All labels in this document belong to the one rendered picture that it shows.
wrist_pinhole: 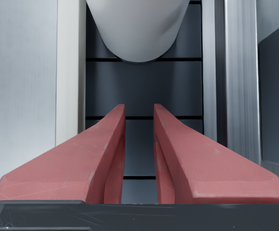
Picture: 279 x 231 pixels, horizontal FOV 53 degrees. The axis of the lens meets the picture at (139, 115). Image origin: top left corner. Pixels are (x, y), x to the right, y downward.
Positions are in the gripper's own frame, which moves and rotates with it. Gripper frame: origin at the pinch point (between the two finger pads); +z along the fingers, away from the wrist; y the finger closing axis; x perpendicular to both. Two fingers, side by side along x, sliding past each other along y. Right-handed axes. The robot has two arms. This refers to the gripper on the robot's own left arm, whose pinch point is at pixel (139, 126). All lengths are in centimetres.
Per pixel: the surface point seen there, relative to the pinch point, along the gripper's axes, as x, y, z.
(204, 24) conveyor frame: -1.7, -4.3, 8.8
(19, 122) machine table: 6.3, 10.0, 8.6
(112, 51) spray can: -0.8, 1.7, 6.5
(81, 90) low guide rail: 0.3, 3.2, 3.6
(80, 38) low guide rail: -2.1, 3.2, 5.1
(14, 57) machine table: 2.1, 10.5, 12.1
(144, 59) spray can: -0.4, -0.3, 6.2
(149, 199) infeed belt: 7.1, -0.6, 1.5
